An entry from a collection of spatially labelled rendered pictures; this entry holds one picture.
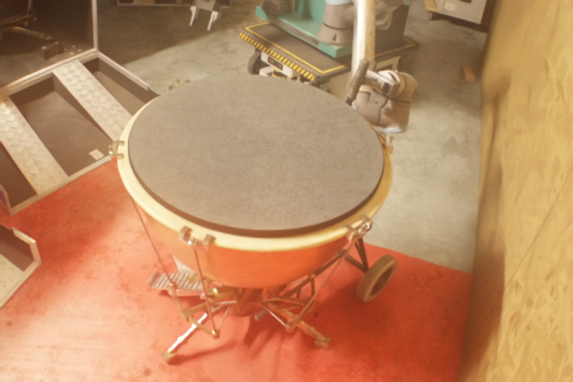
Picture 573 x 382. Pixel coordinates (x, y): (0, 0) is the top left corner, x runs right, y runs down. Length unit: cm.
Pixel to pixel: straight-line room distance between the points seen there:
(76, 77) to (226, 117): 174
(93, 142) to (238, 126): 142
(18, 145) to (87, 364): 126
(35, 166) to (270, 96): 139
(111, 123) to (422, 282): 169
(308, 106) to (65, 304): 116
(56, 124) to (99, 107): 26
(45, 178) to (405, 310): 170
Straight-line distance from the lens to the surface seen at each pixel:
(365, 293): 196
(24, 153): 265
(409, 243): 235
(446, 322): 212
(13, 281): 213
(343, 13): 271
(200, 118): 142
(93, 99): 291
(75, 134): 279
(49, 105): 306
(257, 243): 112
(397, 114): 189
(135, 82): 298
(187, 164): 127
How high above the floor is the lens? 160
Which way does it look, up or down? 39 degrees down
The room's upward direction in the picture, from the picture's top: 8 degrees clockwise
